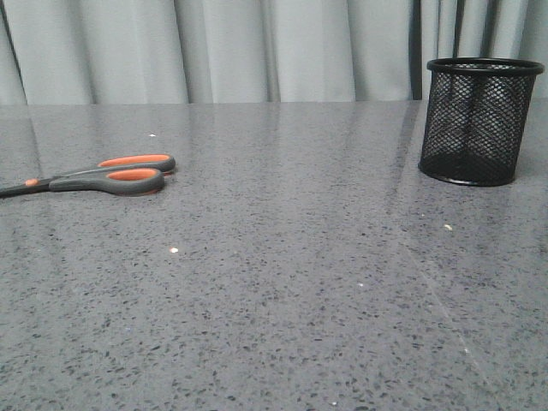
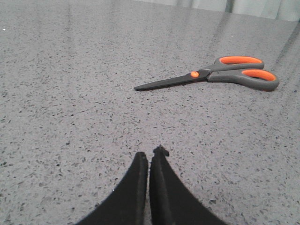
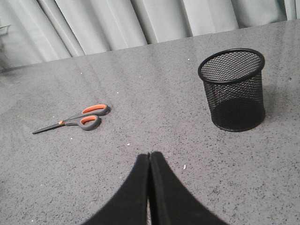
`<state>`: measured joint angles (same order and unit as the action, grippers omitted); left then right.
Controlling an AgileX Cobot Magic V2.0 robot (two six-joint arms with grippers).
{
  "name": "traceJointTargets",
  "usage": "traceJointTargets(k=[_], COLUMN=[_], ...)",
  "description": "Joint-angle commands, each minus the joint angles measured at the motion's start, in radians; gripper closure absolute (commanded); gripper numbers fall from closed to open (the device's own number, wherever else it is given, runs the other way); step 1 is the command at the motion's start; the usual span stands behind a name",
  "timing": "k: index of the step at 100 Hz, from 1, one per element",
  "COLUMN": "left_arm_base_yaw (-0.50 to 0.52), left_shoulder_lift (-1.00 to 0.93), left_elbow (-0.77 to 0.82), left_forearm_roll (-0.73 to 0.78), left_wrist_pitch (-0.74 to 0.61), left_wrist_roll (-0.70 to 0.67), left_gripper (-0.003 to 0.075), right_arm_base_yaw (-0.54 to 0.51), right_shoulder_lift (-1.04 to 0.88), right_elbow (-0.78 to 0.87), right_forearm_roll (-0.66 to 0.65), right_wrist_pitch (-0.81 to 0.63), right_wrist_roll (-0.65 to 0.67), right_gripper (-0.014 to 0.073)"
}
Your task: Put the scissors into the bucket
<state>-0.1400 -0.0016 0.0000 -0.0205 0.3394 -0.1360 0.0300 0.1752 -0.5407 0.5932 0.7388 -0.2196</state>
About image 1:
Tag grey curtain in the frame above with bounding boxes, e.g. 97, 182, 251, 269
1, 1, 547, 104

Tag black mesh pen bucket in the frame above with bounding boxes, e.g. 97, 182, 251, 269
418, 57, 545, 187

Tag grey and orange scissors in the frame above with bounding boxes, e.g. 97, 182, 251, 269
1, 154, 176, 198

